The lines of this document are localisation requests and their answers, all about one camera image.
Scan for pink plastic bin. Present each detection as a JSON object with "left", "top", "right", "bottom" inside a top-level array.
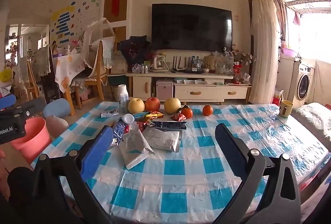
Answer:
[{"left": 10, "top": 117, "right": 52, "bottom": 165}]

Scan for cluster of small clear bottles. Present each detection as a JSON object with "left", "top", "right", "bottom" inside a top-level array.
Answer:
[{"left": 131, "top": 63, "right": 150, "bottom": 74}]

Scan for red apple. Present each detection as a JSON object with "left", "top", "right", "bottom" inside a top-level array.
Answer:
[{"left": 145, "top": 97, "right": 161, "bottom": 112}]

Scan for black snack packet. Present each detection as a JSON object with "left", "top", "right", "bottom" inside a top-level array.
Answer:
[{"left": 147, "top": 120, "right": 187, "bottom": 131}]

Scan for white washing machine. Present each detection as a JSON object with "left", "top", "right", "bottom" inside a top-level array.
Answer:
[{"left": 290, "top": 61, "right": 314, "bottom": 108}]

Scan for yellow plastic bag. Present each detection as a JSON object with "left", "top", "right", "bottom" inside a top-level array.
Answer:
[{"left": 0, "top": 67, "right": 13, "bottom": 83}]

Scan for tangerine with green leaf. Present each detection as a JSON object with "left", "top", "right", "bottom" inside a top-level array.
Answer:
[{"left": 176, "top": 105, "right": 193, "bottom": 119}]

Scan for white stool cushion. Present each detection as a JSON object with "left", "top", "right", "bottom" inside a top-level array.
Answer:
[{"left": 46, "top": 115, "right": 70, "bottom": 138}]

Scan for cream television cabinet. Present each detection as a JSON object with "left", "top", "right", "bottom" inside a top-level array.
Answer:
[{"left": 125, "top": 70, "right": 252, "bottom": 105}]

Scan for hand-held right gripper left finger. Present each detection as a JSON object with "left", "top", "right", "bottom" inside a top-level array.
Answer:
[{"left": 32, "top": 125, "right": 114, "bottom": 224}]

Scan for dark wooden chair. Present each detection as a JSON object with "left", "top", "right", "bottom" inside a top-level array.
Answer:
[{"left": 41, "top": 45, "right": 60, "bottom": 103}]

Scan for white mesh food cover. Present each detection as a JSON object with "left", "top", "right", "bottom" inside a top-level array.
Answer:
[{"left": 81, "top": 18, "right": 115, "bottom": 56}]

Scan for blue white checked tablecloth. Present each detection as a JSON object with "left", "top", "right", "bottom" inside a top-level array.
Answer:
[{"left": 30, "top": 101, "right": 331, "bottom": 224}]

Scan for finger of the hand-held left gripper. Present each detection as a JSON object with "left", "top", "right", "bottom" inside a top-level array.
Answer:
[
  {"left": 0, "top": 95, "right": 16, "bottom": 110},
  {"left": 12, "top": 98, "right": 47, "bottom": 119}
]

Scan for dark wrapped flower bouquet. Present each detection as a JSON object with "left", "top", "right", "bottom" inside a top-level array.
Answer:
[{"left": 118, "top": 36, "right": 153, "bottom": 66}]

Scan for silver packet with teal print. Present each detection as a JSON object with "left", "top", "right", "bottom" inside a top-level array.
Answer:
[{"left": 119, "top": 129, "right": 155, "bottom": 170}]

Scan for pink patterned curtain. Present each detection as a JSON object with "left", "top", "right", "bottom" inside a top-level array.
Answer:
[{"left": 271, "top": 0, "right": 289, "bottom": 42}]

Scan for pink storage box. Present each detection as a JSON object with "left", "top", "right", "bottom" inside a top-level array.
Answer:
[{"left": 156, "top": 78, "right": 174, "bottom": 100}]

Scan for tall white blue-label bottle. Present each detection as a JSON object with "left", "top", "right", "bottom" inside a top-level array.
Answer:
[{"left": 118, "top": 84, "right": 129, "bottom": 114}]

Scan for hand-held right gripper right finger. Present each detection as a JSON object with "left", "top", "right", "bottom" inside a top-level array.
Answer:
[{"left": 212, "top": 123, "right": 302, "bottom": 224}]

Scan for white lace chair cover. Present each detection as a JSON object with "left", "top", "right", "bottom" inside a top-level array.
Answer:
[{"left": 98, "top": 37, "right": 115, "bottom": 69}]

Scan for white electric kettle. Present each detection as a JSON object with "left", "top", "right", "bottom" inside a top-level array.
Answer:
[{"left": 151, "top": 54, "right": 167, "bottom": 72}]

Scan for small yellow pear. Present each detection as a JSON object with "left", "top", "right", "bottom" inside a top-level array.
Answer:
[{"left": 128, "top": 98, "right": 145, "bottom": 114}]

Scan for lace-covered standing air conditioner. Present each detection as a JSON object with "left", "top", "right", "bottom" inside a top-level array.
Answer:
[{"left": 249, "top": 0, "right": 281, "bottom": 105}]

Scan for blue stool cushion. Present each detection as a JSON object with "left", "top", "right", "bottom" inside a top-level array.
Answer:
[{"left": 43, "top": 98, "right": 71, "bottom": 118}]

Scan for blue foil packet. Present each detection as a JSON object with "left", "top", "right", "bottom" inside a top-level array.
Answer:
[{"left": 110, "top": 117, "right": 130, "bottom": 148}]

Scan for purple plastic basin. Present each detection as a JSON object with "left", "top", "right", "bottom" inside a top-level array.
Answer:
[{"left": 282, "top": 47, "right": 300, "bottom": 57}]

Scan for white black wrapper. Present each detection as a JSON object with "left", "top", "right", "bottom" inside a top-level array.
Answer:
[{"left": 100, "top": 109, "right": 119, "bottom": 118}]

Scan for white orange-print table cloth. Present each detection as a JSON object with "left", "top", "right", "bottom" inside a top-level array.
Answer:
[{"left": 53, "top": 53, "right": 90, "bottom": 92}]

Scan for yellow green mug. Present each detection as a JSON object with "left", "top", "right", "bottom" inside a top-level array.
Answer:
[{"left": 279, "top": 100, "right": 294, "bottom": 118}]

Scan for blue yellow wall stickers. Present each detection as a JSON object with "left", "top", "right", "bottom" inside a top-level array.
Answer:
[{"left": 50, "top": 0, "right": 100, "bottom": 45}]

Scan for wooden chair with cover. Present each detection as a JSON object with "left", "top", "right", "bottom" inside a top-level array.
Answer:
[{"left": 68, "top": 40, "right": 114, "bottom": 109}]

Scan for red orange snack wrapper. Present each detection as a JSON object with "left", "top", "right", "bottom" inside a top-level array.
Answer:
[{"left": 170, "top": 113, "right": 187, "bottom": 122}]

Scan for small white bottle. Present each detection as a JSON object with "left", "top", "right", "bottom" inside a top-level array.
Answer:
[{"left": 122, "top": 113, "right": 135, "bottom": 126}]

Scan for white cardboard box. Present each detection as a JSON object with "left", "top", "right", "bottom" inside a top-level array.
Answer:
[{"left": 111, "top": 51, "right": 129, "bottom": 74}]

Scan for clear plastic bag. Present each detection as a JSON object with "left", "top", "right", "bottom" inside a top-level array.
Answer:
[{"left": 215, "top": 51, "right": 234, "bottom": 76}]

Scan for black router with antennas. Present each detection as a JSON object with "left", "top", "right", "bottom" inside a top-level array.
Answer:
[{"left": 173, "top": 56, "right": 190, "bottom": 72}]

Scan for white printed snack bag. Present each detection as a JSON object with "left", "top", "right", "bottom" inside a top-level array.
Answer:
[{"left": 142, "top": 126, "right": 183, "bottom": 152}]

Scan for black television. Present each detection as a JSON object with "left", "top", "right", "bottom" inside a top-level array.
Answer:
[{"left": 151, "top": 3, "right": 233, "bottom": 52}]

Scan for bare wooden chair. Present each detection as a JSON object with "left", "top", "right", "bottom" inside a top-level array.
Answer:
[{"left": 26, "top": 54, "right": 43, "bottom": 100}]

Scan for large yellow pear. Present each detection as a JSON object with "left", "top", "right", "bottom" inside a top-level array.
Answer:
[{"left": 164, "top": 97, "right": 181, "bottom": 114}]

